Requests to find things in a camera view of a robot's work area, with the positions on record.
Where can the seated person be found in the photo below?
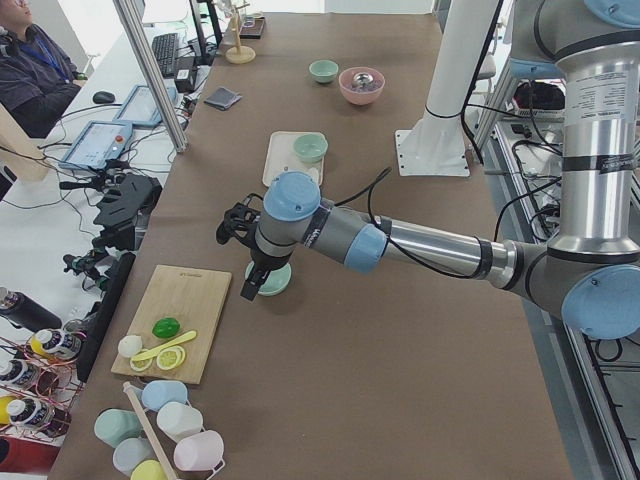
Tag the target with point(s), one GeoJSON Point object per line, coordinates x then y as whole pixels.
{"type": "Point", "coordinates": [38, 79]}

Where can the green bowl on tray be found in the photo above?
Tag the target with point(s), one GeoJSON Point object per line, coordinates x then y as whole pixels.
{"type": "Point", "coordinates": [310, 147]}

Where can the blue cup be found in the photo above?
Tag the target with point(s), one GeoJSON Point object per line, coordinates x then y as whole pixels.
{"type": "Point", "coordinates": [158, 393]}

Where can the white cup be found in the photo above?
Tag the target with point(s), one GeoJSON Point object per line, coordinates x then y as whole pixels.
{"type": "Point", "coordinates": [178, 420]}

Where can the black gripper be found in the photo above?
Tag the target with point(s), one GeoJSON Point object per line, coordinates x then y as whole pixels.
{"type": "Point", "coordinates": [261, 262]}

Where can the pale green cup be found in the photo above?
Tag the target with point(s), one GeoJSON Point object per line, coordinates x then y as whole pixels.
{"type": "Point", "coordinates": [113, 426]}

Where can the computer mouse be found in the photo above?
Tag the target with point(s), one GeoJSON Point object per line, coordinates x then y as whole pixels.
{"type": "Point", "coordinates": [103, 97]}

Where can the cream serving tray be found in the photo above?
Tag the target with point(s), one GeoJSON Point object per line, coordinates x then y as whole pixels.
{"type": "Point", "coordinates": [281, 158]}

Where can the yellow plastic knife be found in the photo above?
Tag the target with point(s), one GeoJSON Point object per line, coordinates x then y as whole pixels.
{"type": "Point", "coordinates": [153, 352]}

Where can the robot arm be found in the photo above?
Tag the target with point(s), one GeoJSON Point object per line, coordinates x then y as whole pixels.
{"type": "Point", "coordinates": [587, 274]}

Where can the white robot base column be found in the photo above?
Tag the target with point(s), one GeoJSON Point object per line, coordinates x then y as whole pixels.
{"type": "Point", "coordinates": [435, 145]}

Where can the lemon slice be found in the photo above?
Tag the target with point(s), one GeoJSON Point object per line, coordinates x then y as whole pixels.
{"type": "Point", "coordinates": [140, 365]}
{"type": "Point", "coordinates": [170, 358]}

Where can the pink cup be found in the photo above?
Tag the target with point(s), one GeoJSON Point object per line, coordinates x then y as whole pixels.
{"type": "Point", "coordinates": [200, 452]}

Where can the grey folded cloth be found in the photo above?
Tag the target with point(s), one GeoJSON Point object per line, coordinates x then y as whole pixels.
{"type": "Point", "coordinates": [222, 98]}

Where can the grey cup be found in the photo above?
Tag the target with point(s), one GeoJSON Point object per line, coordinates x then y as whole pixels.
{"type": "Point", "coordinates": [130, 453]}

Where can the blue teach pendant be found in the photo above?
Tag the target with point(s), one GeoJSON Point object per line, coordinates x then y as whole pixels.
{"type": "Point", "coordinates": [139, 108]}
{"type": "Point", "coordinates": [98, 143]}

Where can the wooden mug tree stand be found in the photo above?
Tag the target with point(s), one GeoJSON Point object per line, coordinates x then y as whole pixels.
{"type": "Point", "coordinates": [238, 53]}

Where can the green lime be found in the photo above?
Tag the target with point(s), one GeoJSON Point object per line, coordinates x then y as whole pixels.
{"type": "Point", "coordinates": [166, 327]}

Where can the black keyboard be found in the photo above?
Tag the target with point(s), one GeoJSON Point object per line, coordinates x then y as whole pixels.
{"type": "Point", "coordinates": [164, 48]}

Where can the yellow cup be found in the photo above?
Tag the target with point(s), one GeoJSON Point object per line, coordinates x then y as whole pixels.
{"type": "Point", "coordinates": [148, 470]}

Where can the green bowl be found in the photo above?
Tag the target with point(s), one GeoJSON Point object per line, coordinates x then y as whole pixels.
{"type": "Point", "coordinates": [323, 71]}
{"type": "Point", "coordinates": [277, 280]}
{"type": "Point", "coordinates": [310, 147]}

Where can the pink bowl with ice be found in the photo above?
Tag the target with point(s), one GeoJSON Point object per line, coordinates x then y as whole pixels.
{"type": "Point", "coordinates": [360, 98]}

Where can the aluminium frame post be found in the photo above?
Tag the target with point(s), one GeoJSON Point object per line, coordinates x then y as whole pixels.
{"type": "Point", "coordinates": [132, 24]}

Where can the black thermos bottle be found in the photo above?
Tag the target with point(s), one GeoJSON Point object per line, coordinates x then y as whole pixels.
{"type": "Point", "coordinates": [24, 312]}

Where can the black tray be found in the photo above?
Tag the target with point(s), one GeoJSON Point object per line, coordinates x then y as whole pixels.
{"type": "Point", "coordinates": [252, 27]}

